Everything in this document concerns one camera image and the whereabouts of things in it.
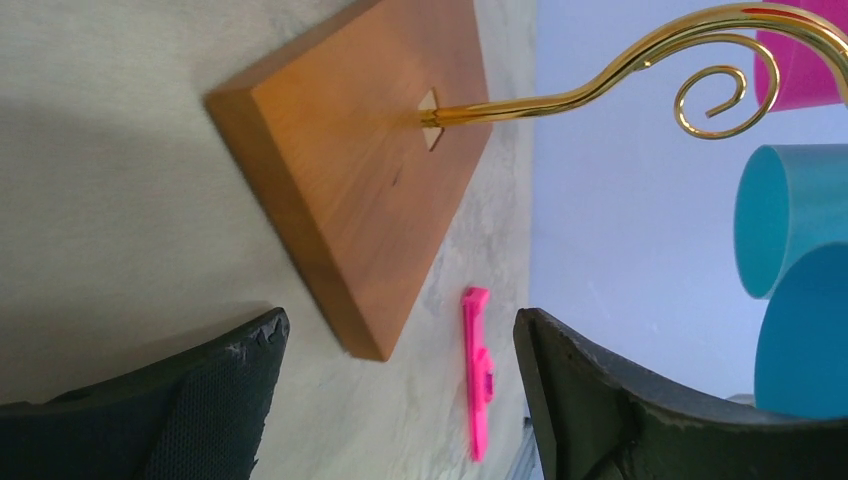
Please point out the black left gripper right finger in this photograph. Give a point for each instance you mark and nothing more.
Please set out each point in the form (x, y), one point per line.
(598, 415)

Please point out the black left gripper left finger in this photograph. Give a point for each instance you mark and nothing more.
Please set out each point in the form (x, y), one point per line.
(199, 414)

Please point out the blue plastic wine glass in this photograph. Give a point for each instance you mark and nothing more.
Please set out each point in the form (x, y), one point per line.
(801, 356)

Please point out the teal wine glass on rack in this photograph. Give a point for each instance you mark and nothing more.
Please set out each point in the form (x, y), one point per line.
(791, 199)

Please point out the magenta plastic wine glass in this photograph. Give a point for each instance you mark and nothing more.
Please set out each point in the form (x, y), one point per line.
(805, 79)

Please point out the pink plastic clip tool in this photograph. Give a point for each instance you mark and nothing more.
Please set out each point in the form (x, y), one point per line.
(479, 369)

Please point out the gold wire wine glass rack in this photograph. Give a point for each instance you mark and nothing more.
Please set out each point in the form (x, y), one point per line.
(359, 137)

